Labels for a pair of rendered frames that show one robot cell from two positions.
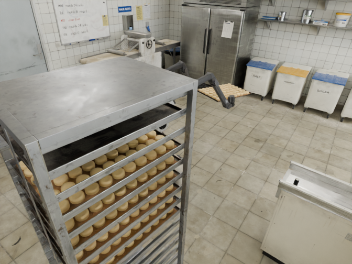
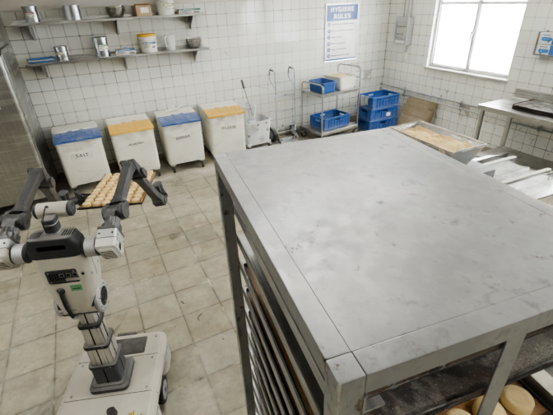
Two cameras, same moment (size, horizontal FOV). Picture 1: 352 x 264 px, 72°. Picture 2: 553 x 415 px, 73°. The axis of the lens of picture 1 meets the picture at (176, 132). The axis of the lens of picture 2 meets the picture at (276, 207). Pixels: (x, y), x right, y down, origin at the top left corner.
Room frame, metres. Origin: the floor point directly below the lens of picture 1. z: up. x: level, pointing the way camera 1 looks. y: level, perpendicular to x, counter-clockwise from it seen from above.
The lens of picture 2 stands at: (0.70, 0.92, 2.14)
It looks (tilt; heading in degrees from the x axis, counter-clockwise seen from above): 30 degrees down; 300
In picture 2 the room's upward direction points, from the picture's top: 2 degrees counter-clockwise
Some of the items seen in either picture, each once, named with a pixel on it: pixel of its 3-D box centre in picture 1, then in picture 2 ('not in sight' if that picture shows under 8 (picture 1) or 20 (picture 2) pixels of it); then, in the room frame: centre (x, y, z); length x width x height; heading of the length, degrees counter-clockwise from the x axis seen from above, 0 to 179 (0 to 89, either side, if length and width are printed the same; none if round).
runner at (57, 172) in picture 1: (129, 135); not in sight; (0.71, 0.16, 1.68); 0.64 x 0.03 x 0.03; 138
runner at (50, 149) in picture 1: (127, 112); not in sight; (0.71, 0.16, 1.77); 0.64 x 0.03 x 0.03; 138
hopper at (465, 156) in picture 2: not in sight; (432, 144); (0.96, -1.60, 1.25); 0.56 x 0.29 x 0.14; 143
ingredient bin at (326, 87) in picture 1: (324, 93); (180, 139); (4.48, -2.89, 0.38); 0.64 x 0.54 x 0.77; 145
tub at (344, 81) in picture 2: not in sight; (339, 81); (2.89, -5.05, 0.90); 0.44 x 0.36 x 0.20; 154
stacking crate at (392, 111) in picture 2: not in sight; (377, 110); (2.38, -5.64, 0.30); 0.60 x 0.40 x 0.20; 56
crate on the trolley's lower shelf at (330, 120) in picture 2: not in sight; (329, 119); (2.98, -4.89, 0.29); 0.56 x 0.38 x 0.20; 64
